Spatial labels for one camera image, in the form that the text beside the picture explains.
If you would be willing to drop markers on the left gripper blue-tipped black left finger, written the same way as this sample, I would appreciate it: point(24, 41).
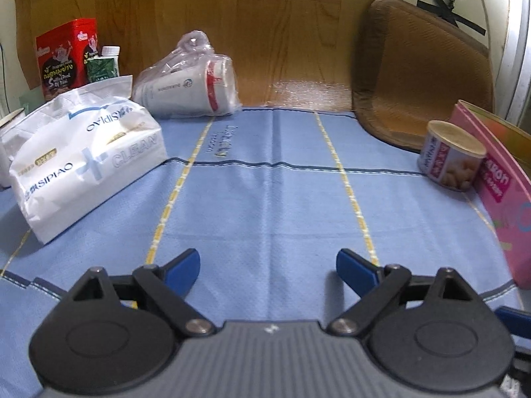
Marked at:
point(164, 290)

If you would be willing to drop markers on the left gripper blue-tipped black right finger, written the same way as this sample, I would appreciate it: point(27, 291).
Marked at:
point(379, 288)

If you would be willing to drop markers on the blue stitched tablecloth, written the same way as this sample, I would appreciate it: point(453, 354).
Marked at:
point(267, 197)

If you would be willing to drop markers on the round nut can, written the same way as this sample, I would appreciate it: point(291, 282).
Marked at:
point(450, 156)

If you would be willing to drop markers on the white tissue pack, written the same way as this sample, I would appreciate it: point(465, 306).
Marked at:
point(76, 151)

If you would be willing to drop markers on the pink rectangular metal tin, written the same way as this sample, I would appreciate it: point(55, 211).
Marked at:
point(503, 183)

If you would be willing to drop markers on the bagged paper cup stack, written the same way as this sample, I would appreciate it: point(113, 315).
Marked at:
point(191, 81)

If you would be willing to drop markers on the green white carton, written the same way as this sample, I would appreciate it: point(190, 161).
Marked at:
point(105, 66)

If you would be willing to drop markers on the frosted glass sliding door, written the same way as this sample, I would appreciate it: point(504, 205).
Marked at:
point(512, 87)

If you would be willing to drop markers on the red snack box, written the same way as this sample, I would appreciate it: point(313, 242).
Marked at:
point(62, 54)

